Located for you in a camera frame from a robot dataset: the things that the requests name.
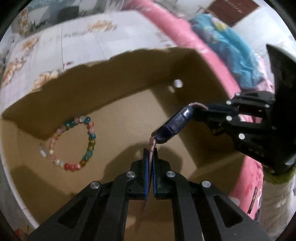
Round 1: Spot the multicolour bead bracelet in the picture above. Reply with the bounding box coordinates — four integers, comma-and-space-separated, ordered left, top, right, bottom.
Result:
40, 115, 97, 172

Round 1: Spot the brown cardboard box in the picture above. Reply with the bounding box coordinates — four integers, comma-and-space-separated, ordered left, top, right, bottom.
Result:
1, 48, 244, 240

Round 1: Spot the blue patterned blanket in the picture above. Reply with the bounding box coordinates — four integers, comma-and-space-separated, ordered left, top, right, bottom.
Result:
189, 14, 266, 89

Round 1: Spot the pink floral bed cover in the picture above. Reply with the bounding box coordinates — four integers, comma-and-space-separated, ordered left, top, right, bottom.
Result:
123, 1, 263, 220

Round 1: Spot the brown wooden door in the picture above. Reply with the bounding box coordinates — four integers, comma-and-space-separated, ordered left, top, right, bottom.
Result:
207, 0, 259, 27

